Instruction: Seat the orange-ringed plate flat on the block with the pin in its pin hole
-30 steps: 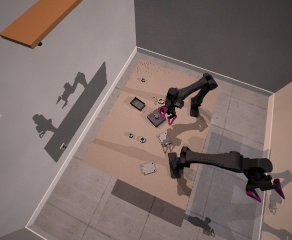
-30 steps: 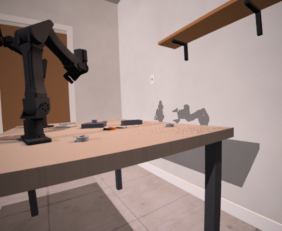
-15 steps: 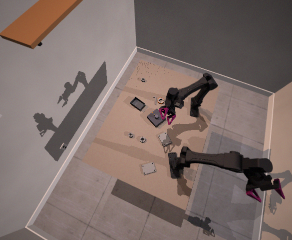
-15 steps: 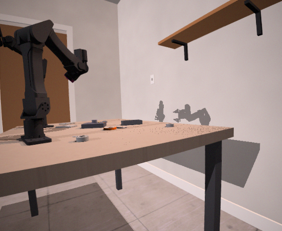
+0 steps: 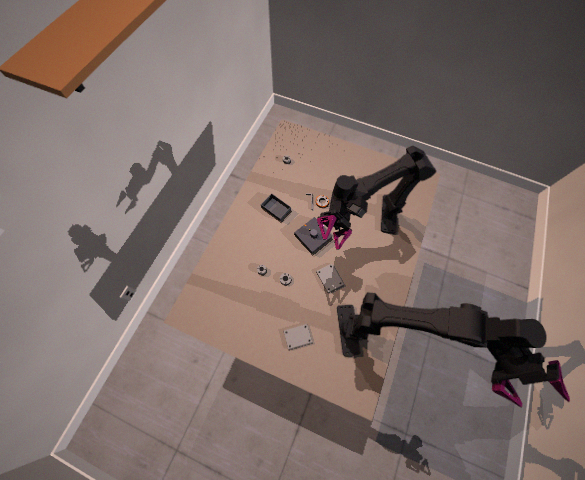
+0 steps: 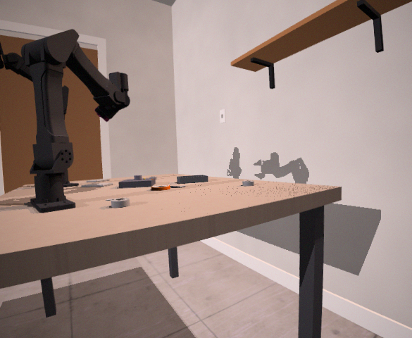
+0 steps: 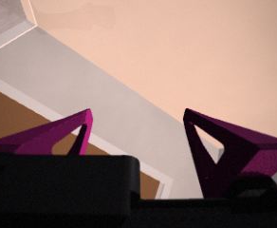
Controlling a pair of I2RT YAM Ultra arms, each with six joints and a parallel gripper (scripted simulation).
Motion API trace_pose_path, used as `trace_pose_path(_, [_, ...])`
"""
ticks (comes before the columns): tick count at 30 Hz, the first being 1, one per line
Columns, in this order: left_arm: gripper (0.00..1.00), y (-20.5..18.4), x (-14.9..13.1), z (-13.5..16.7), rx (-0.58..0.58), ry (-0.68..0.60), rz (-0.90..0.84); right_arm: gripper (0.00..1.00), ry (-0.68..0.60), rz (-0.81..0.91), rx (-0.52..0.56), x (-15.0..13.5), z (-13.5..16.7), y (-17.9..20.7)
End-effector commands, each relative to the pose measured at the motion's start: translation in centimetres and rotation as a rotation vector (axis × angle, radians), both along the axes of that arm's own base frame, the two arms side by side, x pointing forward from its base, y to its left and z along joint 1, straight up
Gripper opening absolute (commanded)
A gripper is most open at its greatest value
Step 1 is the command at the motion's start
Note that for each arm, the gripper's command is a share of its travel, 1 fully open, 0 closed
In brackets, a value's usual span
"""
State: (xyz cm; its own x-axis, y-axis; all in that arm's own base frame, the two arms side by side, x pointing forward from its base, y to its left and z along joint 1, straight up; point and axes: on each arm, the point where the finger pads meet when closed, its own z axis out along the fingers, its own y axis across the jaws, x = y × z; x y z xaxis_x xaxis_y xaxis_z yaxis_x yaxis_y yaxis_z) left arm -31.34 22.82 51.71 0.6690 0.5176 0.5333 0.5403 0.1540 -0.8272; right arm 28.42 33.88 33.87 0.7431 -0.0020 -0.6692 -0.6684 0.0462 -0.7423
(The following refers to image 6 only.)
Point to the white round plate with orange rim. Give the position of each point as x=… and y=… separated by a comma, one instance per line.
x=160, y=187

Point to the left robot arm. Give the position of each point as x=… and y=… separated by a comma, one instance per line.
x=16, y=63

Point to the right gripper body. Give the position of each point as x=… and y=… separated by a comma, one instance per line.
x=108, y=113

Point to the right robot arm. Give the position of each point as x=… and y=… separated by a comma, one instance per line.
x=53, y=153

